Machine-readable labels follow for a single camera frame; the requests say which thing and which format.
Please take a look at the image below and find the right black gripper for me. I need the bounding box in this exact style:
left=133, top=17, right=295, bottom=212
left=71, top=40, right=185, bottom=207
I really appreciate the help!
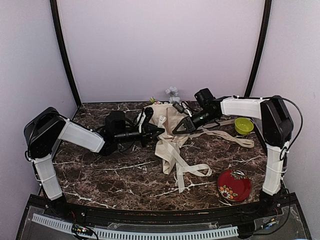
left=172, top=108, right=218, bottom=135

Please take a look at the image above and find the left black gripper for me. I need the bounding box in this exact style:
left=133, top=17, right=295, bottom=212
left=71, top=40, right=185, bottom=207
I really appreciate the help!
left=114, top=123, right=165, bottom=148

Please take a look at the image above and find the beige wrapping paper sheet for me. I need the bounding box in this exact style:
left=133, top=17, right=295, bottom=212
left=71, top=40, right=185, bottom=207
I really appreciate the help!
left=149, top=103, right=189, bottom=175

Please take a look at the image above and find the blue fake flower stem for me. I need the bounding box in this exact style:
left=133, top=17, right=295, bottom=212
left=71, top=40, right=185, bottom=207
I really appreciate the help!
left=165, top=86, right=181, bottom=104

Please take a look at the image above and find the white printed ribbon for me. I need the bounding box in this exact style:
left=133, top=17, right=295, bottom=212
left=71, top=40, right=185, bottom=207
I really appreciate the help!
left=171, top=127, right=255, bottom=193

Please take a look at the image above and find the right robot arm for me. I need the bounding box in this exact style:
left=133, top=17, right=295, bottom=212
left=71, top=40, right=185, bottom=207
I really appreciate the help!
left=172, top=88, right=294, bottom=196

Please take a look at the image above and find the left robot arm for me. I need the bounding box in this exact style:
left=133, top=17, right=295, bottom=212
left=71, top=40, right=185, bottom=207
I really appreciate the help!
left=23, top=107, right=165, bottom=218

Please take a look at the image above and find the yellow-green cup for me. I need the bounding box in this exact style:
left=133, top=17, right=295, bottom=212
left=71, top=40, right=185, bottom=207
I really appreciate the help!
left=234, top=117, right=254, bottom=135

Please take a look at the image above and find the red floral plate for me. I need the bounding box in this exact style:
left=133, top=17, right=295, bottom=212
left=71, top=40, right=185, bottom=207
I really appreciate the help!
left=217, top=169, right=252, bottom=202

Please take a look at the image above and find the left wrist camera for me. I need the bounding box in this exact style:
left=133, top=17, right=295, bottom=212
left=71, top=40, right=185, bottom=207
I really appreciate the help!
left=135, top=107, right=154, bottom=133

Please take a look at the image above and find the white slotted cable duct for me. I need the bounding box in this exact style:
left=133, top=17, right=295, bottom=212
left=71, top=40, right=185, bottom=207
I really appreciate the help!
left=31, top=213, right=239, bottom=240

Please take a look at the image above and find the black front table rail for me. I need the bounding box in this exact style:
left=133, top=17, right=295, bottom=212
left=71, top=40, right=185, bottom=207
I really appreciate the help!
left=29, top=194, right=298, bottom=227

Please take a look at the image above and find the right black frame post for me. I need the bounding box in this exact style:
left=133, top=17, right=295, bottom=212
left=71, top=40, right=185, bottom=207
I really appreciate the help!
left=244, top=0, right=272, bottom=97

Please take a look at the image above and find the black frame post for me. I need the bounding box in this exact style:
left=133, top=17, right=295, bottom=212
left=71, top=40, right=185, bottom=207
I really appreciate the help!
left=244, top=0, right=272, bottom=97
left=49, top=0, right=82, bottom=108

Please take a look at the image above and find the left black frame post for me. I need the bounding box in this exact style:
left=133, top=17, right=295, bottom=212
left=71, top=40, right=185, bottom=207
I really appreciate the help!
left=49, top=0, right=82, bottom=108

